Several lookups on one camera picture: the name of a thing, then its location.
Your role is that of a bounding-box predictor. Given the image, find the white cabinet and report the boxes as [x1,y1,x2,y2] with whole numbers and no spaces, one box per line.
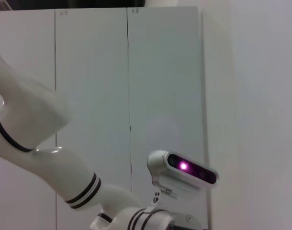
[0,6,233,230]

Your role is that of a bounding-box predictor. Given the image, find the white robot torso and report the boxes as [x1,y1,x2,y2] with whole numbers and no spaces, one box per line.
[90,177,202,230]

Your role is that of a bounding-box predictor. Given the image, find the white robot head camera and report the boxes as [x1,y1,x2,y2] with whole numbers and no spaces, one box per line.
[146,149,219,192]

